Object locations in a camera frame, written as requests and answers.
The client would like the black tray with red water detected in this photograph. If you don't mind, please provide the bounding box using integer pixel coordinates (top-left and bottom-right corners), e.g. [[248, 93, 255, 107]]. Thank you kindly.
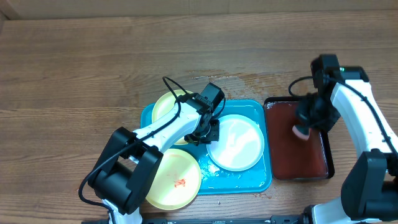
[[264, 96, 335, 180]]

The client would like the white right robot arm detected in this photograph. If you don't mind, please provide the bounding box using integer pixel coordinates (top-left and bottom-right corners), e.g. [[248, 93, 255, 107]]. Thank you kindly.
[[292, 65, 397, 223]]

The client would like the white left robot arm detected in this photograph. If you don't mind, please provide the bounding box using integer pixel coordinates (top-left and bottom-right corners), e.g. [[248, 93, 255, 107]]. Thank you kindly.
[[82, 95, 221, 223]]

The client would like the yellow plate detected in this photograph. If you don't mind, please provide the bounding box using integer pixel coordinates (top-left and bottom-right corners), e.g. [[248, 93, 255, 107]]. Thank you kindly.
[[152, 90, 188, 145], [146, 149, 201, 210]]

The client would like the white plate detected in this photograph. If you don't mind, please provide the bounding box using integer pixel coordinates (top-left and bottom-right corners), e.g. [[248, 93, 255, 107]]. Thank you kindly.
[[206, 114, 265, 172]]

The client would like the blue plastic tray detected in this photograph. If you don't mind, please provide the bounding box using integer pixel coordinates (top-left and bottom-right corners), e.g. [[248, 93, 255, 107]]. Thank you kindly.
[[139, 99, 273, 195]]

